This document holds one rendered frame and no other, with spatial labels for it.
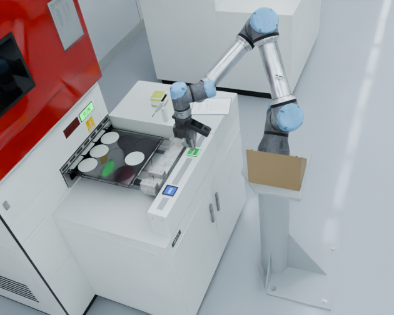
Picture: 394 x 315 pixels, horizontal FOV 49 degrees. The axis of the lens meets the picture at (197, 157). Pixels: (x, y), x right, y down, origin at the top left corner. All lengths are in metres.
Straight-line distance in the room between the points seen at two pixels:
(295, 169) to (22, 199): 1.20
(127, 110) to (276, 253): 1.16
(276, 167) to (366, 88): 2.30
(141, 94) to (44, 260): 1.03
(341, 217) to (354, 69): 1.79
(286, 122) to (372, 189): 1.47
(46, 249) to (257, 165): 1.09
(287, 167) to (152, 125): 0.77
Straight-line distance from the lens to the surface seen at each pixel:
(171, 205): 1.86
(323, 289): 2.70
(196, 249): 2.26
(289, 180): 2.01
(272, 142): 2.01
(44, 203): 2.16
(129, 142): 2.31
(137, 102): 2.48
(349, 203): 3.12
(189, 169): 1.99
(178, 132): 1.97
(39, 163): 2.08
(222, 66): 2.01
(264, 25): 1.91
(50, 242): 2.28
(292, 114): 1.89
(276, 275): 2.73
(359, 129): 3.70
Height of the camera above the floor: 2.34
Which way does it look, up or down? 42 degrees down
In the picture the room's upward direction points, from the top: 10 degrees counter-clockwise
